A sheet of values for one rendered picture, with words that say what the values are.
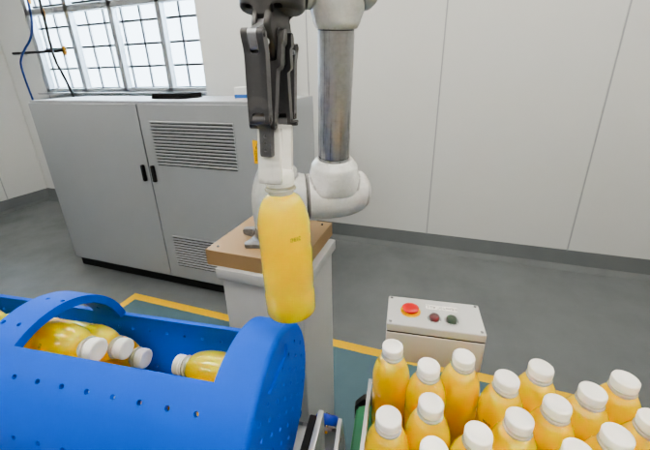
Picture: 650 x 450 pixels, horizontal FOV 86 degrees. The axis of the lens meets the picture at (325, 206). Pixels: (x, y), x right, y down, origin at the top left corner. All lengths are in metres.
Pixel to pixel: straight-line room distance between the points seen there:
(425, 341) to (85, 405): 0.60
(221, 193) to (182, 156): 0.36
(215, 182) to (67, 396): 1.94
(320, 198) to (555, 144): 2.45
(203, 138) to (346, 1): 1.62
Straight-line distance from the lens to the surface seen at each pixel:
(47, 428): 0.69
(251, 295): 1.23
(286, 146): 0.48
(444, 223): 3.40
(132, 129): 2.82
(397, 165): 3.27
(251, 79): 0.40
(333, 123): 1.05
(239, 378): 0.53
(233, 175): 2.36
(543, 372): 0.76
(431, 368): 0.70
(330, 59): 1.02
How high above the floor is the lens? 1.60
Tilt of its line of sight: 21 degrees down
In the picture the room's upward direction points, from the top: 1 degrees counter-clockwise
